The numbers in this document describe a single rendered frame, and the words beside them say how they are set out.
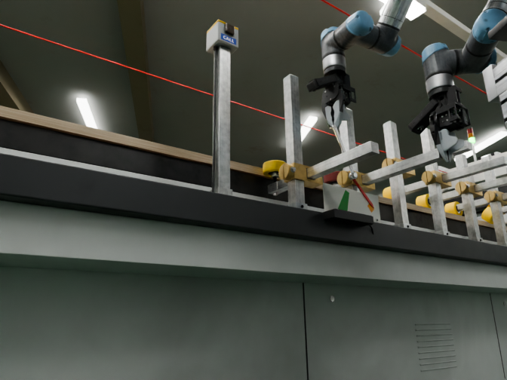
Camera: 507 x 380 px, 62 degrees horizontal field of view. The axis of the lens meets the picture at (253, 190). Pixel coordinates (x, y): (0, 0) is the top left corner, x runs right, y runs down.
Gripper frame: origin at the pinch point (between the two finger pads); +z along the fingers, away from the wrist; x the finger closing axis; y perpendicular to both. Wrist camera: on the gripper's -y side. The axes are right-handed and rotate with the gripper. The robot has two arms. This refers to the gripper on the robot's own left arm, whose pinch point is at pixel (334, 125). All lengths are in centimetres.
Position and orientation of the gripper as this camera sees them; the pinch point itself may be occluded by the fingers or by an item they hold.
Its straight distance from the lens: 135.4
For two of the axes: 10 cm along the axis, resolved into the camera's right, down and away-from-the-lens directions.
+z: 0.2, 9.5, -3.0
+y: 8.2, 1.6, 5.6
